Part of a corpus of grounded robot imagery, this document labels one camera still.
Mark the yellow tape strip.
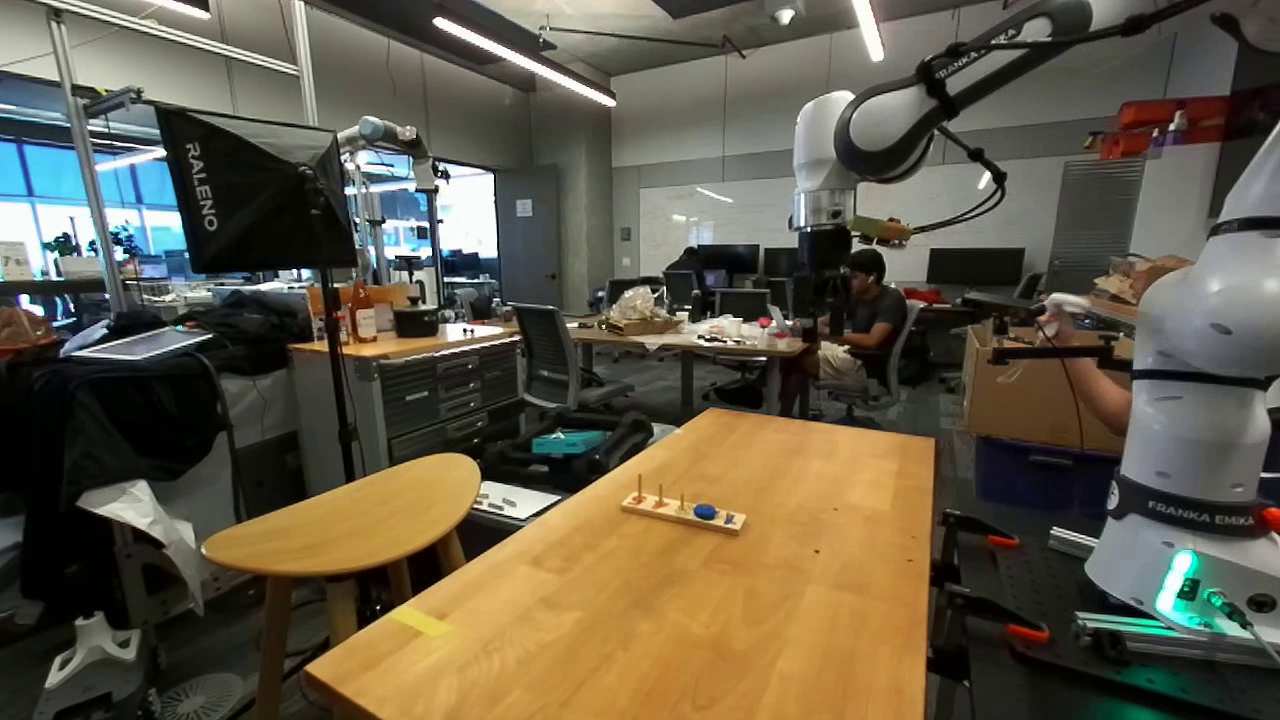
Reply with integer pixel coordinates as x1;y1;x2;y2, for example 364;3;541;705
386;605;457;641

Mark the grey drawer workbench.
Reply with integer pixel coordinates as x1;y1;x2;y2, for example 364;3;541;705
288;322;528;494

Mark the long wooden work table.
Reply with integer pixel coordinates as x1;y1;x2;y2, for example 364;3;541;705
568;317;813;421

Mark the grey door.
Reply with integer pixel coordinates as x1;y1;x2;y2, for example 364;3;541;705
494;164;568;314

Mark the black bag on bench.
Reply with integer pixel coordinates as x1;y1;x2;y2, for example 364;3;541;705
194;290;315;379

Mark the rounded wooden side table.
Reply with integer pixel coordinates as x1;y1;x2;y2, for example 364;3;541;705
194;449;484;720

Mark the wooden peg rack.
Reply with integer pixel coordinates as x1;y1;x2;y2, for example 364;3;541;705
618;477;752;535

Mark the black computer monitor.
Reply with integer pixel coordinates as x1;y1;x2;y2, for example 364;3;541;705
925;245;1033;293

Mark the grey office chair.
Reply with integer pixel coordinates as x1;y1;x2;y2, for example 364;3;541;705
509;300;641;418

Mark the cardboard box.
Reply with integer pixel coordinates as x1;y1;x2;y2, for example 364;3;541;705
959;317;1130;462

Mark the crumpled paper pile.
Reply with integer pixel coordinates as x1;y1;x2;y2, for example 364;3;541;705
605;285;683;342

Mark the tan wrist camera mount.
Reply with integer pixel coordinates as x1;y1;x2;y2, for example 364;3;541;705
853;211;920;252

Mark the long ceiling light strip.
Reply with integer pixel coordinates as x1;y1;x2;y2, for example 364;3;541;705
428;14;622;112

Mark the short ceiling light strip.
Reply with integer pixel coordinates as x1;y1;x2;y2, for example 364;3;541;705
848;0;890;70

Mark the seated person in black shirt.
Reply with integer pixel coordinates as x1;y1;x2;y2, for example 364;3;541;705
813;245;914;402

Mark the operator bare forearm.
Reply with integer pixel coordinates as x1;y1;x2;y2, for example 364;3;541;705
1057;348;1137;440

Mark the red wall banner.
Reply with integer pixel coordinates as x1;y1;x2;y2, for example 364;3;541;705
1092;88;1247;164

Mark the black bag with teal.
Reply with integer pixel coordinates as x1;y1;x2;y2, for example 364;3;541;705
484;408;660;494

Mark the white hanging cloth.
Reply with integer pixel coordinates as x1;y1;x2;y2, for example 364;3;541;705
70;477;211;621

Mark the black light stand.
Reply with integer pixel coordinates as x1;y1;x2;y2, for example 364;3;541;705
315;263;368;488

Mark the black horizontal bar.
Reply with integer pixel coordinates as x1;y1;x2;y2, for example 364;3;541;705
982;335;1119;374

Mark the white stand base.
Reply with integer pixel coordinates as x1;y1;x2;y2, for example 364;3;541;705
29;608;150;720

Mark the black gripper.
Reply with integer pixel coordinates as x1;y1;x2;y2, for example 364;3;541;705
796;219;857;324

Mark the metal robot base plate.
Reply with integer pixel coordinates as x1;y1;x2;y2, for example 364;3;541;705
1070;605;1280;673

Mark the black softbox light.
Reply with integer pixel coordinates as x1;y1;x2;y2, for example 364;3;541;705
150;101;360;277

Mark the blue plastic bin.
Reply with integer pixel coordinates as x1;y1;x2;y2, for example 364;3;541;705
973;433;1125;520

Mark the black clamp with orange handle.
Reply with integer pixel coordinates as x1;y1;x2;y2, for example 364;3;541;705
929;579;1057;659
938;508;1023;562

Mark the black draped jacket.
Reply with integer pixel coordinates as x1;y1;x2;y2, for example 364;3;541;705
15;348;232;608

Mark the white flat board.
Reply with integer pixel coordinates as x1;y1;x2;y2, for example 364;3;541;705
63;322;221;369

